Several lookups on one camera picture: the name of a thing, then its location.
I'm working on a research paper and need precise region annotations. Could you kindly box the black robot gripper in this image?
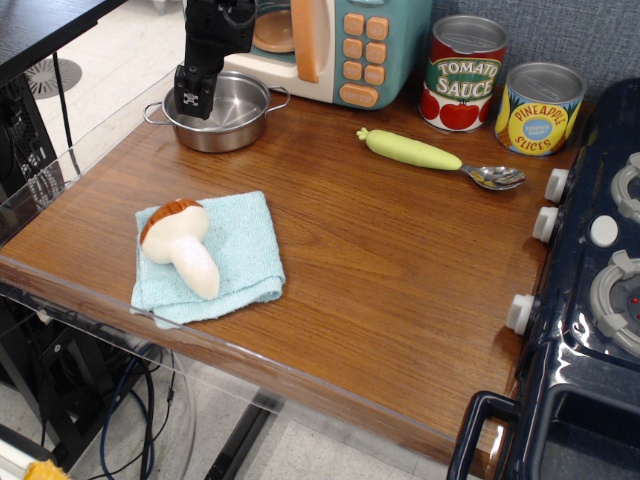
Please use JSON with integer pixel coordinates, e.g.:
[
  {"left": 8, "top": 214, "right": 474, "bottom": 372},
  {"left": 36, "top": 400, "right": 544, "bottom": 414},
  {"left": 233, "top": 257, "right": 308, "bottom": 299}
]
[{"left": 174, "top": 1, "right": 258, "bottom": 120}]

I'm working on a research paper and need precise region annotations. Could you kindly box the plush mushroom toy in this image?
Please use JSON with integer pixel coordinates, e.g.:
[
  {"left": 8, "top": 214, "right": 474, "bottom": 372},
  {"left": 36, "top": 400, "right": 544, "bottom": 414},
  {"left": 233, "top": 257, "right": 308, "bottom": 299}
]
[{"left": 139, "top": 199, "right": 220, "bottom": 300}]

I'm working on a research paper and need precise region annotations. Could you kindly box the small steel pot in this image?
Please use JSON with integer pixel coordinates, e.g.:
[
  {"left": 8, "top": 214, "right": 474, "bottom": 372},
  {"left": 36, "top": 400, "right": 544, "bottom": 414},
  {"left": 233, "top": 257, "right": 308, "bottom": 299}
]
[{"left": 148, "top": 71, "right": 289, "bottom": 153}]

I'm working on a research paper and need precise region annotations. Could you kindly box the light blue folded cloth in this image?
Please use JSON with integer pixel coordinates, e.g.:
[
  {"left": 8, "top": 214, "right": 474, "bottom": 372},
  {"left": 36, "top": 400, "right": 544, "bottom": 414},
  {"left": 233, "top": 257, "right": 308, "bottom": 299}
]
[{"left": 131, "top": 191, "right": 286, "bottom": 329}]

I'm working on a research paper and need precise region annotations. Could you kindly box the toy microwave oven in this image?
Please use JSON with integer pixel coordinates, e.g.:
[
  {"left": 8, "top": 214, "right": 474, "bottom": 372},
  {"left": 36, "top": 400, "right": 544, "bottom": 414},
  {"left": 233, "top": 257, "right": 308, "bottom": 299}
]
[{"left": 225, "top": 0, "right": 432, "bottom": 110}]

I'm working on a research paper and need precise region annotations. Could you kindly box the black desk at left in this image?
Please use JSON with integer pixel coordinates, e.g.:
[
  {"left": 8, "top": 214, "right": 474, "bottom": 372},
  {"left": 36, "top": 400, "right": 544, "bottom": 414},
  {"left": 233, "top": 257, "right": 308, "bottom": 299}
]
[{"left": 1, "top": 0, "right": 124, "bottom": 85}]

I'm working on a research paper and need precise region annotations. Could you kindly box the black computer tower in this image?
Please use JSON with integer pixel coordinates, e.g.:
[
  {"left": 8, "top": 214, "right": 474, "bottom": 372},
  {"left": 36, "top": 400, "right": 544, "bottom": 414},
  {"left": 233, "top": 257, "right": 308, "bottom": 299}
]
[{"left": 1, "top": 74, "right": 64, "bottom": 203}]

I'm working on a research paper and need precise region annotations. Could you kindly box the clear acrylic table guard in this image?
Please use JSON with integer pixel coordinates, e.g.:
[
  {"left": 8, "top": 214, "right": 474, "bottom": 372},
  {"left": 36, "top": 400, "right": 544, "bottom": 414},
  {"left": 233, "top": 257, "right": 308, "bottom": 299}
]
[{"left": 1, "top": 77, "right": 518, "bottom": 461}]

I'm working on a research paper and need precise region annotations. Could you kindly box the tomato sauce can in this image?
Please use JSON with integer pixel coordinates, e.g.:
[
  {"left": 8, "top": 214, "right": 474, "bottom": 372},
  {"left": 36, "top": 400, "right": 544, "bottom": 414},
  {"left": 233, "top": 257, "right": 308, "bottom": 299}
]
[{"left": 420, "top": 15, "right": 508, "bottom": 132}]

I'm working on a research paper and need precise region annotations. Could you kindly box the pineapple slices can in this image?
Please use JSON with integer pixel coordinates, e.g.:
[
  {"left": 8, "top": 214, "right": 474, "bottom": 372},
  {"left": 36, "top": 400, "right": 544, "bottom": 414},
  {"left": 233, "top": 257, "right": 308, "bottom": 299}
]
[{"left": 494, "top": 62, "right": 587, "bottom": 157}]

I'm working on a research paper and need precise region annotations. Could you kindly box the black table leg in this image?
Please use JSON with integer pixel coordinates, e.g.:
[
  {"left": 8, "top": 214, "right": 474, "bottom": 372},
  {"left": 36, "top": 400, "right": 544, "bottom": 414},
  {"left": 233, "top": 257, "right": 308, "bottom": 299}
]
[{"left": 204, "top": 390, "right": 283, "bottom": 480}]

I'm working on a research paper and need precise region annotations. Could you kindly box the yellow fuzzy object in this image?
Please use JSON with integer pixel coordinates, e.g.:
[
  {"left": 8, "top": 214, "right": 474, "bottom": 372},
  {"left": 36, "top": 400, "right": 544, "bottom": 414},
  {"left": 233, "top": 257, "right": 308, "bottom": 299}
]
[{"left": 22, "top": 460, "right": 69, "bottom": 480}]

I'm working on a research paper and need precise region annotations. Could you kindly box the dark blue toy stove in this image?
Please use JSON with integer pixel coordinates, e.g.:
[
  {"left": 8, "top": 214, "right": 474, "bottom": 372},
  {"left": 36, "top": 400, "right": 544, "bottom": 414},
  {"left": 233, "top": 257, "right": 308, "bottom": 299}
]
[{"left": 447, "top": 79, "right": 639, "bottom": 479}]

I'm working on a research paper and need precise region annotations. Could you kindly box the spoon with green handle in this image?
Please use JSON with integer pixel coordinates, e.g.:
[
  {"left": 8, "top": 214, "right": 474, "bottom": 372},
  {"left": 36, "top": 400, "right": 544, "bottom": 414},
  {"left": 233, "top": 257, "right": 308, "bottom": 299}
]
[{"left": 356, "top": 127, "right": 526, "bottom": 191}]

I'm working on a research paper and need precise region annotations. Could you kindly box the black cable under table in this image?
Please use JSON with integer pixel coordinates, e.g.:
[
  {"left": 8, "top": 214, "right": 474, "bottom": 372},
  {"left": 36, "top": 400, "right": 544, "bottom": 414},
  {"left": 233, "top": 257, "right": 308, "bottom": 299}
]
[{"left": 84, "top": 344, "right": 176, "bottom": 480}]

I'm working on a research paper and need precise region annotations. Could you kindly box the blue cable under table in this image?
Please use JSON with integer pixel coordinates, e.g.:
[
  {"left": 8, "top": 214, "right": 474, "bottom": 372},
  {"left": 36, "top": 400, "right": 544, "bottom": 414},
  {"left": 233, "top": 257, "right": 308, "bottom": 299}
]
[{"left": 99, "top": 349, "right": 177, "bottom": 480}]

